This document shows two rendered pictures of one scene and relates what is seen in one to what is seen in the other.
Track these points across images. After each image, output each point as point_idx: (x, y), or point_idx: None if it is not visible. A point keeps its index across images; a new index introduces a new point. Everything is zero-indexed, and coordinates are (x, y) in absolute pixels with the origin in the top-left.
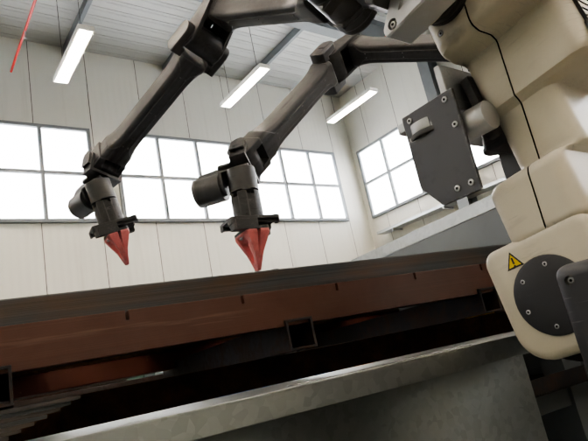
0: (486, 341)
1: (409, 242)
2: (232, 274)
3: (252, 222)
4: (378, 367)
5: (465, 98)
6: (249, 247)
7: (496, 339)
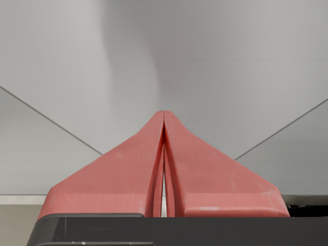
0: (296, 202)
1: None
2: (33, 195)
3: None
4: (165, 204)
5: None
6: (173, 166)
7: (304, 204)
